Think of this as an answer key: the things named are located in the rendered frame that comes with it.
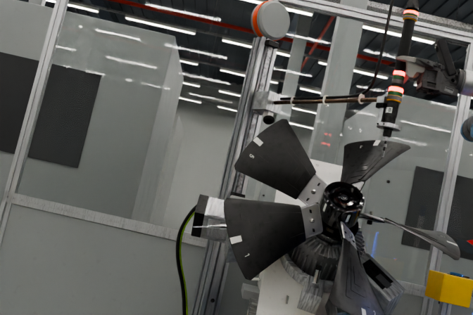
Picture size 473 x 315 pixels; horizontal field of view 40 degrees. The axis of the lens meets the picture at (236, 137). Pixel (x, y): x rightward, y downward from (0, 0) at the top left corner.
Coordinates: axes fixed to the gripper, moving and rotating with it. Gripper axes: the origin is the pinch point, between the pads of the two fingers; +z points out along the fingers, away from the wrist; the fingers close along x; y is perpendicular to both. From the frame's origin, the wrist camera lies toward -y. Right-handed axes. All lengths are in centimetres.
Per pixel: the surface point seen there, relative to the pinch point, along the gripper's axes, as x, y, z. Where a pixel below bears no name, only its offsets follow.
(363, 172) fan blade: 7.7, 34.4, 1.3
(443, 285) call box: 21, 63, -33
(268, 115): 47, 17, 32
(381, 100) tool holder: 1.6, 12.5, 1.3
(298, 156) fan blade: 5.8, 34.1, 21.8
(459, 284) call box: 21, 61, -38
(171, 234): 71, 68, 59
